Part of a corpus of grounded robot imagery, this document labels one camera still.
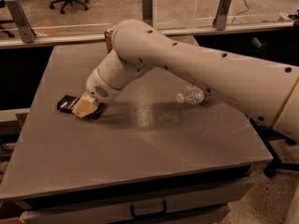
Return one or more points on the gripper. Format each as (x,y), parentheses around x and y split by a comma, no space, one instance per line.
(97,87)

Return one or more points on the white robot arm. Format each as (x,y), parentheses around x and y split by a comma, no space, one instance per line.
(266,91)

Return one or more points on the orange soda can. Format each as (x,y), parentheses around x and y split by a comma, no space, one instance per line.
(108,38)

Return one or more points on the clear plastic water bottle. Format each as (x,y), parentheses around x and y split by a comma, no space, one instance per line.
(193,95)

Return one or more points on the metal window rail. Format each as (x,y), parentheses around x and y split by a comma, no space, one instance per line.
(45,41)

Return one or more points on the left metal glass bracket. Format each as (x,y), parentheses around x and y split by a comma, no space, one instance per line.
(25,30)

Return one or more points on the metal glass bracket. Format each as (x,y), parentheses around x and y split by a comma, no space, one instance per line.
(220,20)
(147,12)
(25,30)

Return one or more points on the middle metal glass bracket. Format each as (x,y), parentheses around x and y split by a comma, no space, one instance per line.
(147,12)

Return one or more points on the grey drawer with black handle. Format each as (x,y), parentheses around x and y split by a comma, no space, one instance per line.
(202,204)

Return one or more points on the right metal glass bracket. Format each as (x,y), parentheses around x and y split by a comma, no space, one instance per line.
(220,20)

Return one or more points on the black cart frame with wheels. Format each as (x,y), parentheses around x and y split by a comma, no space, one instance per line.
(267,135)

